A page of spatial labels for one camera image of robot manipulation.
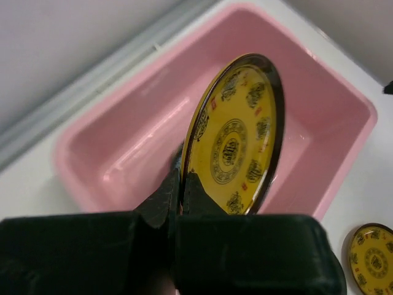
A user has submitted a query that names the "pink plastic bin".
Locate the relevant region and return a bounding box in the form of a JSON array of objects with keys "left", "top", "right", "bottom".
[{"left": 54, "top": 2, "right": 377, "bottom": 219}]

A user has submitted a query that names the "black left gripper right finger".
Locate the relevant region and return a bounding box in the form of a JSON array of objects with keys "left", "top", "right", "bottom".
[{"left": 174, "top": 173, "right": 346, "bottom": 294}]

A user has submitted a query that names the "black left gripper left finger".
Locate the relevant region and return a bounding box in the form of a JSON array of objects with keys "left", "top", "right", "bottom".
[{"left": 1, "top": 170, "right": 179, "bottom": 294}]

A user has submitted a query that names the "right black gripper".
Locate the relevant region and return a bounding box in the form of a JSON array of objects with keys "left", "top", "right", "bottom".
[{"left": 383, "top": 81, "right": 393, "bottom": 95}]

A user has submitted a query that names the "yellow patterned plate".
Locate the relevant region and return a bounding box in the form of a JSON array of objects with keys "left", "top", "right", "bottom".
[
  {"left": 343, "top": 222, "right": 392, "bottom": 294},
  {"left": 180, "top": 53, "right": 285, "bottom": 214}
]

